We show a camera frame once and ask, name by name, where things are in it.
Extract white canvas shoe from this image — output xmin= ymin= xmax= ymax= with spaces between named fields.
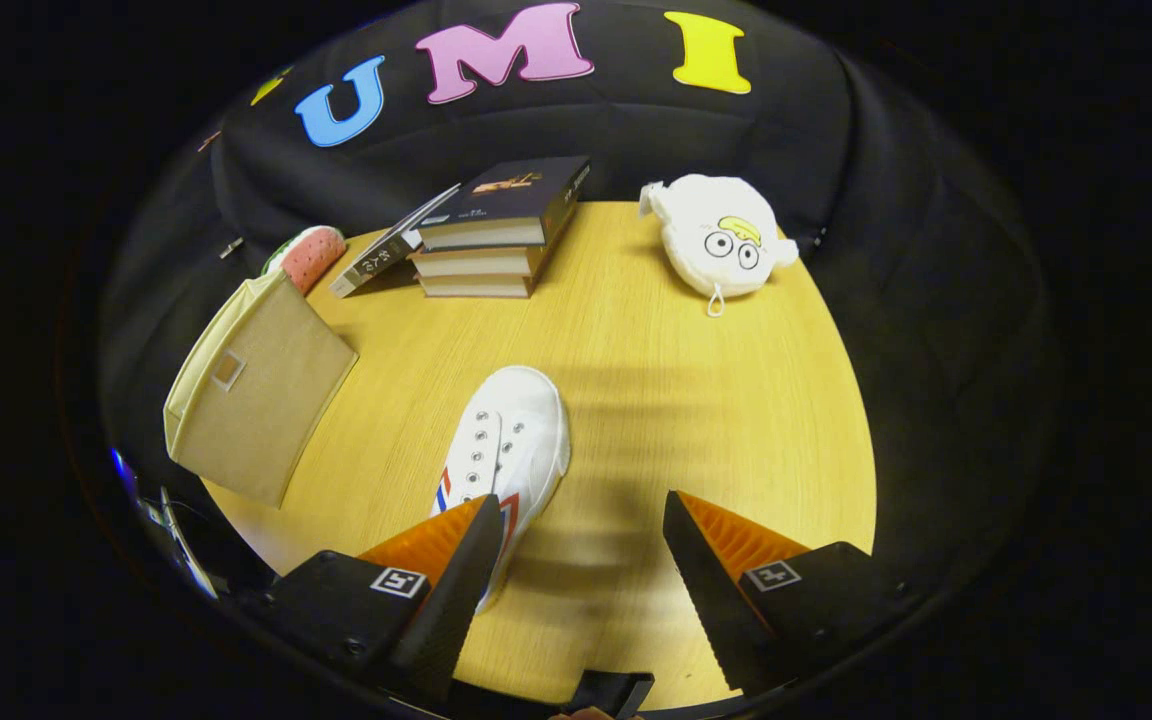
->
xmin=429 ymin=365 xmax=572 ymax=614

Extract white portrait cover book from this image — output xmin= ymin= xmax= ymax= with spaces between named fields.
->
xmin=329 ymin=183 xmax=462 ymax=300

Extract beige fabric storage box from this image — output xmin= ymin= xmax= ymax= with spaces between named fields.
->
xmin=163 ymin=268 xmax=360 ymax=509

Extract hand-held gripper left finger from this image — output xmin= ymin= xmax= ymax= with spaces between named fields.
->
xmin=266 ymin=493 xmax=505 ymax=706

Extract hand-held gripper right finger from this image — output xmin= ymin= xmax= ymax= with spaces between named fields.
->
xmin=662 ymin=490 xmax=922 ymax=696

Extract white plush pouch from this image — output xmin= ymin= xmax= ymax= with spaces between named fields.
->
xmin=638 ymin=174 xmax=800 ymax=318

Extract brown cover book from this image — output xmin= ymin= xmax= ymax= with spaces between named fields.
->
xmin=416 ymin=272 xmax=537 ymax=299
xmin=409 ymin=245 xmax=549 ymax=278

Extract watermelon slice toy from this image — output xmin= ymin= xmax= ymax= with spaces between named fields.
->
xmin=261 ymin=225 xmax=347 ymax=296

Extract black cover book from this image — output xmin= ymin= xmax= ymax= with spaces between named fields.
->
xmin=416 ymin=155 xmax=592 ymax=251

